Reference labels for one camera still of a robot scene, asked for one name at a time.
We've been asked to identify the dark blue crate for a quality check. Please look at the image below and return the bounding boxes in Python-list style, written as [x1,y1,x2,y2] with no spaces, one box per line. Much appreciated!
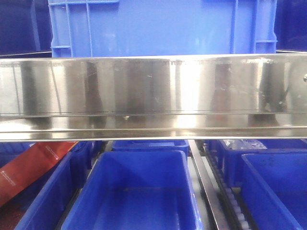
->
[0,0,52,55]
[275,0,307,52]

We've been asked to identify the blue right front bin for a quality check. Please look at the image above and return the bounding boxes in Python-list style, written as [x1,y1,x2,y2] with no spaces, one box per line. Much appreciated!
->
[240,153,307,230]

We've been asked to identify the blue left bin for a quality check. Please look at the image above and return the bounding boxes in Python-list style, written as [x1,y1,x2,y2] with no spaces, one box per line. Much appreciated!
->
[0,141,100,230]

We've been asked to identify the clear plastic bag parts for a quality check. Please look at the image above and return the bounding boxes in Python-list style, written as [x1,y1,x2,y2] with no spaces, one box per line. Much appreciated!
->
[222,139,267,150]

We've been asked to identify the dark blue crate upper left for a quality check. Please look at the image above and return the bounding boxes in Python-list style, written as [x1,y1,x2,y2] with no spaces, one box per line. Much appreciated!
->
[0,0,52,55]

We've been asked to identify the blue right rear bin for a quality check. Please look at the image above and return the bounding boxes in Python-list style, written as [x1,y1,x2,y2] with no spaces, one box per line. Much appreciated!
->
[205,139,307,187]

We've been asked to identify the blue centre front bin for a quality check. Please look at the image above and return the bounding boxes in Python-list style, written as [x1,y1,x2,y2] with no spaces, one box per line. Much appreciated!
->
[61,150,203,230]

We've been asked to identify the blue bin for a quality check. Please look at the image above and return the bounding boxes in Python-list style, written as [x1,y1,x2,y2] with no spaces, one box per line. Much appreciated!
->
[0,141,100,230]
[205,139,307,187]
[61,150,203,230]
[112,139,189,156]
[240,153,307,230]

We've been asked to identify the stainless steel shelf beam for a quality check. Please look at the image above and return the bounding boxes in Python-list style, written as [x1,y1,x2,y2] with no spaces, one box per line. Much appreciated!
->
[0,52,307,141]

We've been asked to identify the red brown package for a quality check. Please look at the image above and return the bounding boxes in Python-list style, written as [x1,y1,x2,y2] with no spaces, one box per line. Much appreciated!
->
[0,141,78,206]

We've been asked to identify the dark blue crate upper right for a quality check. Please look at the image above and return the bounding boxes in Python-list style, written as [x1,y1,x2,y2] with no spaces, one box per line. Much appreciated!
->
[275,0,307,52]

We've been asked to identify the large blue upper crate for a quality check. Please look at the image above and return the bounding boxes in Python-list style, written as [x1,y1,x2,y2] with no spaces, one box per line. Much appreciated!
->
[48,0,277,58]

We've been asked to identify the steel shelf divider rail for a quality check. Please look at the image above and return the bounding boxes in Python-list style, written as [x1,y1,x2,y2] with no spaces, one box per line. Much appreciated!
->
[189,139,231,230]

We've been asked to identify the blue centre rear bin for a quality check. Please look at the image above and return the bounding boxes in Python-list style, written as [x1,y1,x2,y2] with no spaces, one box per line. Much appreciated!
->
[112,139,189,156]

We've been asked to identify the white roller track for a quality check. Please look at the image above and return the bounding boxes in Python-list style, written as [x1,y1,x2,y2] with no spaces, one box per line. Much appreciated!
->
[203,144,250,230]

